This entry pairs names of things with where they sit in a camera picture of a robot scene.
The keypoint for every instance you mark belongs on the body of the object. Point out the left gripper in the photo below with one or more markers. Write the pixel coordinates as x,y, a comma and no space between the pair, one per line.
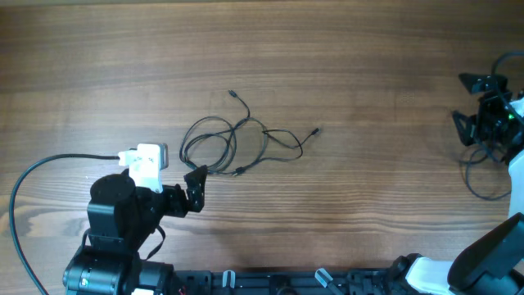
187,198

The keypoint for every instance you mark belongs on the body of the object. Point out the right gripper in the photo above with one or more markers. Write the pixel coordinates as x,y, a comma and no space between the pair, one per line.
484,108

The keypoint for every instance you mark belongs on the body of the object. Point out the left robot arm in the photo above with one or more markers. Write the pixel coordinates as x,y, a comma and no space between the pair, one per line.
121,217

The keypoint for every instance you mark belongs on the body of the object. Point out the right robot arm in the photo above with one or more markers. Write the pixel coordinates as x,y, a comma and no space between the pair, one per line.
488,265

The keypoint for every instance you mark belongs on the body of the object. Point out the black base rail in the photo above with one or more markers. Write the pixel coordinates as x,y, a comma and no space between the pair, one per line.
351,282

